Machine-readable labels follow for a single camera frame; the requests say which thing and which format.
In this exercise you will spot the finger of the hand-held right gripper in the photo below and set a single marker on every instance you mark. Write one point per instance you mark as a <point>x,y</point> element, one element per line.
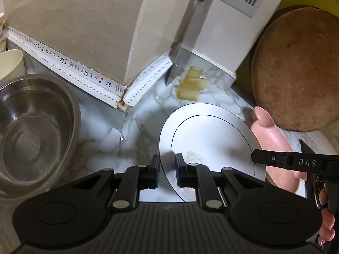
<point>267,158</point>

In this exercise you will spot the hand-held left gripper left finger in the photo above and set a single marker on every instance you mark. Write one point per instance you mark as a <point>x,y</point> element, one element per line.
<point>156,165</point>

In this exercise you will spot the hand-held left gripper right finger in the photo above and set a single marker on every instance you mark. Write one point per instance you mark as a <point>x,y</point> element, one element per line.
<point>180,165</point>

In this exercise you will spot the pink rabbit-shaped plate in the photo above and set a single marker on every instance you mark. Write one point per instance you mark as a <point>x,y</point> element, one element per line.
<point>275,143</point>

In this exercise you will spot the large stainless steel bowl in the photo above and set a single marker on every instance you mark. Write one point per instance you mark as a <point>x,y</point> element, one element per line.
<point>34,127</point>

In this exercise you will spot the person's right hand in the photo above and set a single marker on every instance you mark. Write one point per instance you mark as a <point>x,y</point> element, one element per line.
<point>327,222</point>

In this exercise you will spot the round wooden cutting board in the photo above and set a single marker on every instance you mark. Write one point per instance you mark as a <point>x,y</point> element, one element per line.
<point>296,71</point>

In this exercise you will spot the white box with vent grille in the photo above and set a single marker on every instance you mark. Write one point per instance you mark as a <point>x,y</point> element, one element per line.
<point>233,31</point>

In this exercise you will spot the cream bowl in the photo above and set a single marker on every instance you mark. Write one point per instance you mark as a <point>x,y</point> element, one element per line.
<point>10,63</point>

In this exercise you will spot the white patterned cup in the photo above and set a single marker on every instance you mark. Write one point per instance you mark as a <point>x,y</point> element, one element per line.
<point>1,23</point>

